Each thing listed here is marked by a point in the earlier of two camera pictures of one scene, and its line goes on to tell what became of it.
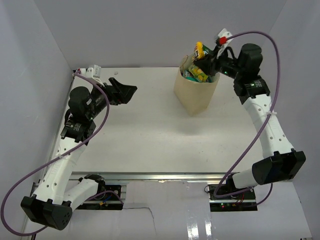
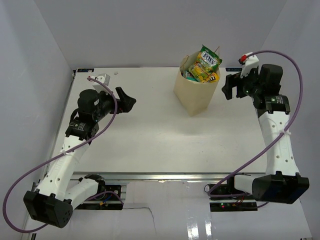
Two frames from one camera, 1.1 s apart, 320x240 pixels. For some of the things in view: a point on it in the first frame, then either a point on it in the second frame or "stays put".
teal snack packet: (188, 75) stays put
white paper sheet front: (180, 210) stays put
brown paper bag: (195, 96) stays put
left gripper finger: (120, 93) → (127, 102)
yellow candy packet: (198, 51) → (213, 78)
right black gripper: (209, 63) → (254, 75)
